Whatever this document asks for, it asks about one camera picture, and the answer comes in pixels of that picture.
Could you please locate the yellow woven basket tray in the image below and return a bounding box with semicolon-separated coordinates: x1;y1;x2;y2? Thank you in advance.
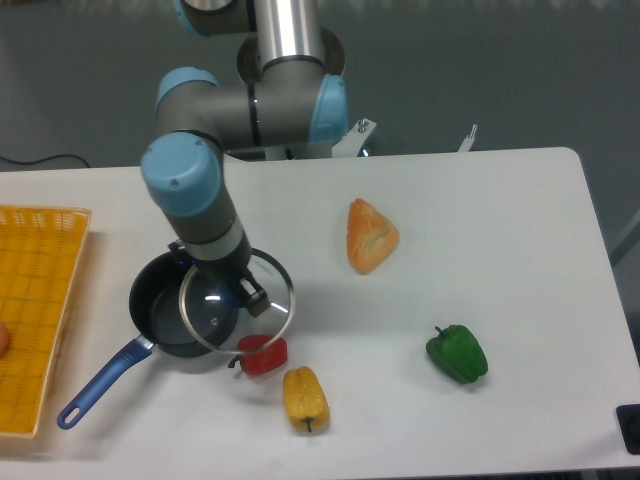
1;205;92;438

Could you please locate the orange triangular bread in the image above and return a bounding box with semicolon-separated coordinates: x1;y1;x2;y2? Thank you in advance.
346;198;400;275

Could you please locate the green bell pepper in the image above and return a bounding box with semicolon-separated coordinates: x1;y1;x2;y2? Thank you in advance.
425;324;489;385

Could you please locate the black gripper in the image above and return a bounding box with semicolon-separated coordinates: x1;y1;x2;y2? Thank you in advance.
168;230;270;317

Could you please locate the black device at table edge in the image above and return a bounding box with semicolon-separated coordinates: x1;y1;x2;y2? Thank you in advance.
615;404;640;455

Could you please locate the yellow bell pepper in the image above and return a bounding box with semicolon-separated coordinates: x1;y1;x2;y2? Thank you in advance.
283;366;330;433

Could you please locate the white metal bracket right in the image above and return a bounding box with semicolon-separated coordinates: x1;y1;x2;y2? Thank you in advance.
458;123;478;153

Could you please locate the black floor cable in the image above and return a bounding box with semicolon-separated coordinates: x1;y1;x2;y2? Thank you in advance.
0;153;92;169

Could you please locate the glass lid blue knob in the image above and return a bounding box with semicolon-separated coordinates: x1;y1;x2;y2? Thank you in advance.
178;249;296;355

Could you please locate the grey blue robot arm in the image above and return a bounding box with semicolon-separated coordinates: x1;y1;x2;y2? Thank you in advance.
141;1;349;316

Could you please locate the dark saucepan blue handle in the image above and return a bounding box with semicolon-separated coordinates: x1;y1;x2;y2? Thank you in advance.
57;252;211;430

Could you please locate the red bell pepper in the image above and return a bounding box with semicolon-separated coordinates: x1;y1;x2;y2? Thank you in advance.
228;334;288;376

